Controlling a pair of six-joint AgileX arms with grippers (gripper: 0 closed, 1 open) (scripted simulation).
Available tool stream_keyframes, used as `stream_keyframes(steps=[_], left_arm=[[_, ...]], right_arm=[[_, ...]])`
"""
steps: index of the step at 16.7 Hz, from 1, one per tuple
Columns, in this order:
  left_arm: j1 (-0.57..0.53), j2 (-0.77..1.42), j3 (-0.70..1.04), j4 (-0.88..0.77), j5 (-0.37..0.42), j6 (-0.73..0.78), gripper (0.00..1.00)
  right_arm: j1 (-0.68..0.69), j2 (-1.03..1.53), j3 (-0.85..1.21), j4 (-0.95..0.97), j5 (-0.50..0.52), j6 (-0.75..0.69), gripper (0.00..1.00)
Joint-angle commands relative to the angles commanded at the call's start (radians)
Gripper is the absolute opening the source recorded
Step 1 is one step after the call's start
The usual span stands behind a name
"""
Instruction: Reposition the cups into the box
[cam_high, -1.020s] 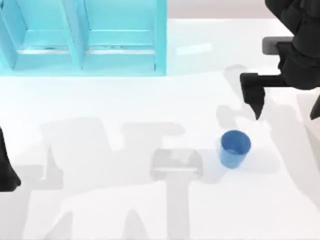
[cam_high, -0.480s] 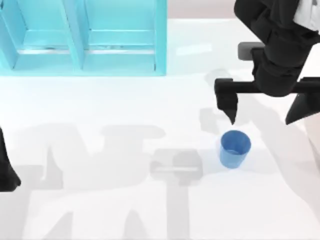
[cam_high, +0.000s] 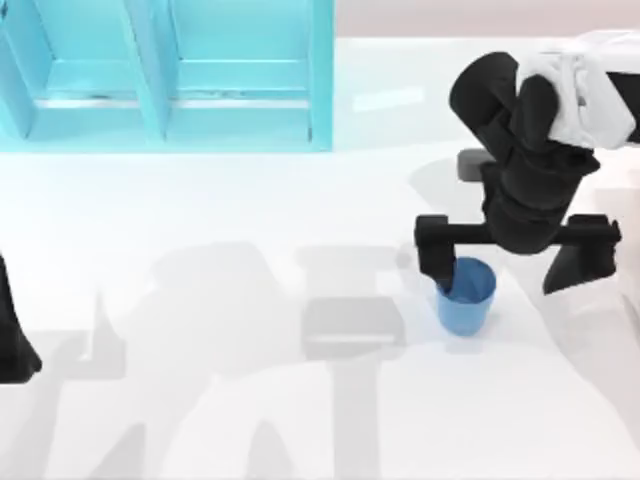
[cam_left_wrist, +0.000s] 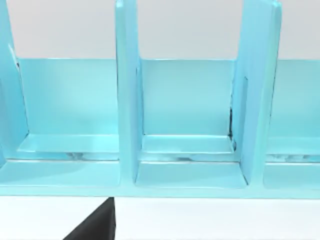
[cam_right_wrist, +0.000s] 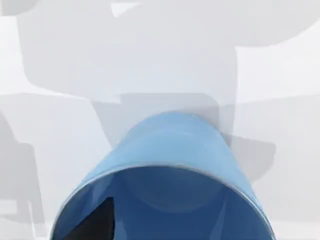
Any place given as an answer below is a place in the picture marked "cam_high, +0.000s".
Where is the blue cup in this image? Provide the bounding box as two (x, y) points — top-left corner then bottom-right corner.
(435, 255), (498, 338)

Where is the pale grey rounded box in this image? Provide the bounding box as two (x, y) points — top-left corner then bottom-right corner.
(456, 148), (494, 183)

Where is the light blue rack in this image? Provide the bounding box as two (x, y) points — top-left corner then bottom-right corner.
(0, 0), (334, 154)

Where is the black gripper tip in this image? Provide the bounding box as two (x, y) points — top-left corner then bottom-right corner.
(0, 253), (43, 386)

